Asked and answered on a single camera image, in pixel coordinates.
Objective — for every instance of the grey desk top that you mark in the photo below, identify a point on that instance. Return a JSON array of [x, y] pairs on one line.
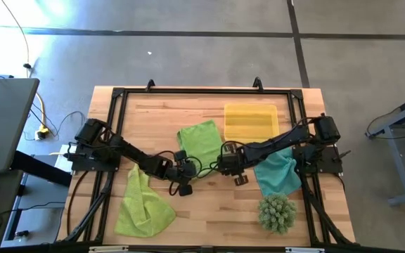
[[2, 123]]

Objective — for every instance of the teal microfiber towel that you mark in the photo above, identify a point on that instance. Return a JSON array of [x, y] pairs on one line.
[[276, 175]]

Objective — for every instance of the black desk foot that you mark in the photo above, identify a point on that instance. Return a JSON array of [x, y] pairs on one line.
[[40, 168]]

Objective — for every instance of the lime yellow microfiber towel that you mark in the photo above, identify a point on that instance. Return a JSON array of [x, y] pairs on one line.
[[142, 211]]

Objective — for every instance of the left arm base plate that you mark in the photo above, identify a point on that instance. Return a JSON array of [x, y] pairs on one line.
[[83, 164]]

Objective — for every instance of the black table frame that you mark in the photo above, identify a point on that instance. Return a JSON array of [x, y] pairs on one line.
[[206, 91]]

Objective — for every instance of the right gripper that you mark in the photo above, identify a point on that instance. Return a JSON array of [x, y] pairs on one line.
[[237, 161]]

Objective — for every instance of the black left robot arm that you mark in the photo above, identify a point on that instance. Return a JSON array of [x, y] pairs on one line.
[[132, 151]]

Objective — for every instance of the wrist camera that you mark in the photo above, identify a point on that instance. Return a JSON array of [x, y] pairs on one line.
[[191, 171], [222, 165]]

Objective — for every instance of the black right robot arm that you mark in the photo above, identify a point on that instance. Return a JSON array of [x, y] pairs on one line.
[[280, 138]]

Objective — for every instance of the yellow plastic basket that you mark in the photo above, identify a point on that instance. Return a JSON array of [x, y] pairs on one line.
[[251, 123]]

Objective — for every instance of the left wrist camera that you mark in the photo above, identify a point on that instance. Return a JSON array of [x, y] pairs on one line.
[[191, 171]]

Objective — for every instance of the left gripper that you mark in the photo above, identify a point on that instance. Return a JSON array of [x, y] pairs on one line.
[[178, 174]]

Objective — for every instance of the green microfiber towel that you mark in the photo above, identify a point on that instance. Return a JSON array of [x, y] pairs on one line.
[[199, 140]]

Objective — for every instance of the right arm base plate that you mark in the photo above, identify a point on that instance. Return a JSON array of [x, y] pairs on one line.
[[329, 158]]

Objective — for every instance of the grey metal table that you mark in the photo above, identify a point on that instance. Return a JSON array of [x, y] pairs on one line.
[[396, 154]]

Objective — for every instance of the green spiky plant ball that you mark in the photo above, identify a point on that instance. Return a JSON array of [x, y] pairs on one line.
[[277, 212]]

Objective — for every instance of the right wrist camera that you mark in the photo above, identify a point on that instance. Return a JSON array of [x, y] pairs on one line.
[[222, 165]]

